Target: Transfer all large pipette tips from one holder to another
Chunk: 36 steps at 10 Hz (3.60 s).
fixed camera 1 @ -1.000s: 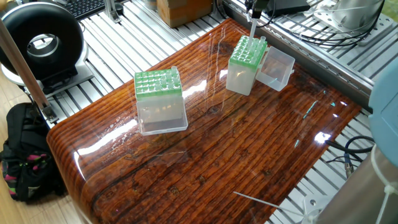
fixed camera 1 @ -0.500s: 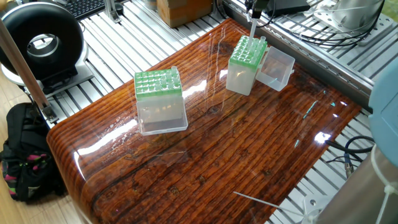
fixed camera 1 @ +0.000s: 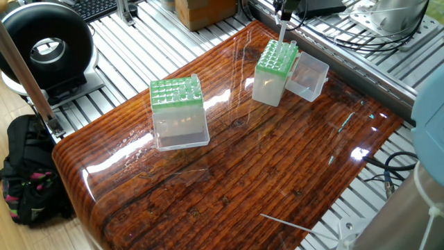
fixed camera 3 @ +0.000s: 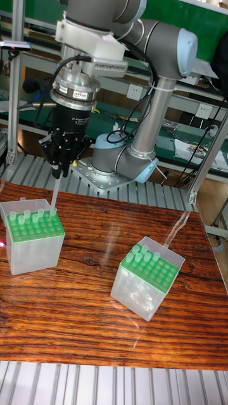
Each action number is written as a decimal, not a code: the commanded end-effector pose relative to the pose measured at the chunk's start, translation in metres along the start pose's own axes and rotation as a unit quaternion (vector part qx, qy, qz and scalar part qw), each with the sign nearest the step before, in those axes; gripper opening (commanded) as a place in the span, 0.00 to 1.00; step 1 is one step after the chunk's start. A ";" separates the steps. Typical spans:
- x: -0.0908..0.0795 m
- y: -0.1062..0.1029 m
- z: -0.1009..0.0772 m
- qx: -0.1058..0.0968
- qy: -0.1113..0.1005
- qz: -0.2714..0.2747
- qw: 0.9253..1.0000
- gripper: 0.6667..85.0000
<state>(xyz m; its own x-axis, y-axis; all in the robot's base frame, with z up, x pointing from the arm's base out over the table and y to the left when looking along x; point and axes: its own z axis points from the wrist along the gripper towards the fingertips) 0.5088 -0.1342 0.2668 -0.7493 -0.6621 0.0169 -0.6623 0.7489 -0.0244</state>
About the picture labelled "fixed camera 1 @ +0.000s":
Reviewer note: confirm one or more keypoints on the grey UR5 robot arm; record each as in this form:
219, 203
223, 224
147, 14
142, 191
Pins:
431, 132

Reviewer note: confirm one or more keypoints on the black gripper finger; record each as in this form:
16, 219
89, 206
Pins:
279, 7
291, 7

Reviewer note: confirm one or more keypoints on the black backpack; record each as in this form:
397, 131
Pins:
31, 173

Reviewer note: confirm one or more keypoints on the thin white plastic strip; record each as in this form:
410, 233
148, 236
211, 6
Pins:
286, 221

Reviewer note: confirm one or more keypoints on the clear pipette box green rack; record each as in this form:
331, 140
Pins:
179, 114
274, 69

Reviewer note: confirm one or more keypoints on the cardboard box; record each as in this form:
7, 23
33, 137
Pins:
208, 14

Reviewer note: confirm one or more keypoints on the brown wooden pole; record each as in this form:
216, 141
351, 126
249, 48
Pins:
28, 83

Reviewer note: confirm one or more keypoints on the silver metal bracket post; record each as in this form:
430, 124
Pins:
127, 10

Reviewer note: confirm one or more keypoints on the black keyboard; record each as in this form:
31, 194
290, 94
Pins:
94, 8

